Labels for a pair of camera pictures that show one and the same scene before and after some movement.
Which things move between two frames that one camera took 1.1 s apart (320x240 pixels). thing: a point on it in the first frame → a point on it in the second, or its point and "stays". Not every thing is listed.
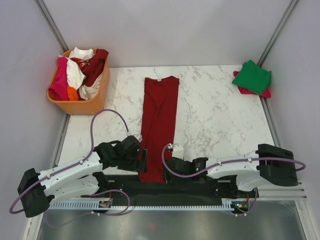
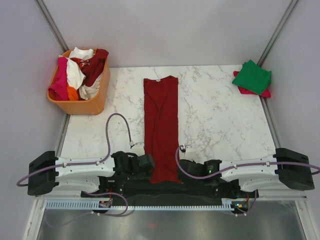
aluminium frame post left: (52, 25) stays
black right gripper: (173, 178) → (186, 180)
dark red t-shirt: (158, 124) stays
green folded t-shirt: (253, 77) stays
